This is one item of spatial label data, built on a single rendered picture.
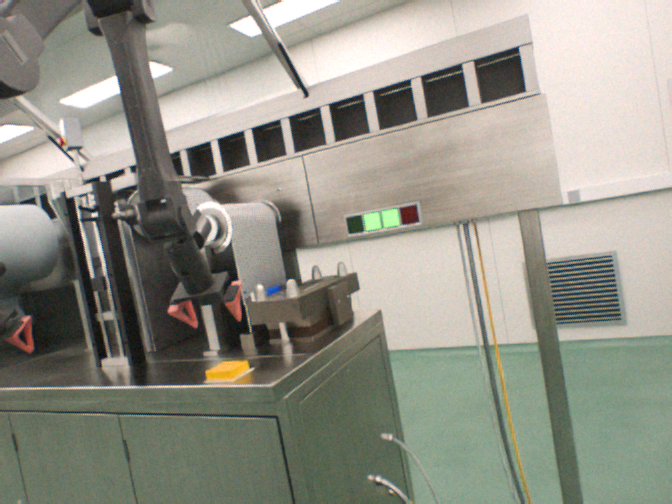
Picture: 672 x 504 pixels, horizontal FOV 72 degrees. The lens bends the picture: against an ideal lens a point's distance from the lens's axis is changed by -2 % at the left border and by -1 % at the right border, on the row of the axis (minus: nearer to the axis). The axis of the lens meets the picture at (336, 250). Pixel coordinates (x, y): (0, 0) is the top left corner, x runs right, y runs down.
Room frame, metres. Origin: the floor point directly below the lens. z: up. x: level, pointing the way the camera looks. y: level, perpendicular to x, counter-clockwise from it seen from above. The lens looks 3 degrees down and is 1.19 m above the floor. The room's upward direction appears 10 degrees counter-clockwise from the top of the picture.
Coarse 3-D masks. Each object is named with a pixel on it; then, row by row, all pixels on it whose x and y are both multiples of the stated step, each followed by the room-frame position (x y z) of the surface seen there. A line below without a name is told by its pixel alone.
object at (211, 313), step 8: (208, 248) 1.33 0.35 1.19; (208, 256) 1.32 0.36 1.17; (208, 264) 1.31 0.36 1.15; (216, 304) 1.33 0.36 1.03; (208, 312) 1.31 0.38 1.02; (216, 312) 1.32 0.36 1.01; (208, 320) 1.31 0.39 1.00; (216, 320) 1.31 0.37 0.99; (208, 328) 1.32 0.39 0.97; (216, 328) 1.31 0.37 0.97; (208, 336) 1.32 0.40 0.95; (216, 336) 1.31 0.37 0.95; (224, 336) 1.33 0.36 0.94; (216, 344) 1.31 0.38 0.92; (224, 344) 1.33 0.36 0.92; (208, 352) 1.29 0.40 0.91; (216, 352) 1.28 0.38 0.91
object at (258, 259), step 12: (240, 240) 1.34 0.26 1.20; (252, 240) 1.40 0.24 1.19; (264, 240) 1.45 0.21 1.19; (276, 240) 1.51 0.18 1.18; (240, 252) 1.33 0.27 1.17; (252, 252) 1.39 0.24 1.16; (264, 252) 1.44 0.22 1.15; (276, 252) 1.50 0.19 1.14; (240, 264) 1.33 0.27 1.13; (252, 264) 1.38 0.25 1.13; (264, 264) 1.43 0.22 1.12; (276, 264) 1.49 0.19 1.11; (240, 276) 1.32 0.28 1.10; (252, 276) 1.37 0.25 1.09; (264, 276) 1.42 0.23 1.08; (276, 276) 1.48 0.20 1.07; (252, 288) 1.36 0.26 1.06
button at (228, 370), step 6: (234, 360) 1.09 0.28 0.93; (216, 366) 1.07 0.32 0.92; (222, 366) 1.06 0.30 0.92; (228, 366) 1.05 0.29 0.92; (234, 366) 1.04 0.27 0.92; (240, 366) 1.05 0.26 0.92; (246, 366) 1.07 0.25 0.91; (210, 372) 1.04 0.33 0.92; (216, 372) 1.03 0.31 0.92; (222, 372) 1.02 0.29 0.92; (228, 372) 1.01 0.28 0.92; (234, 372) 1.03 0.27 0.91; (240, 372) 1.04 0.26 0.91; (210, 378) 1.04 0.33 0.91; (216, 378) 1.03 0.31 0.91; (222, 378) 1.02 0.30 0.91; (228, 378) 1.02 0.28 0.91
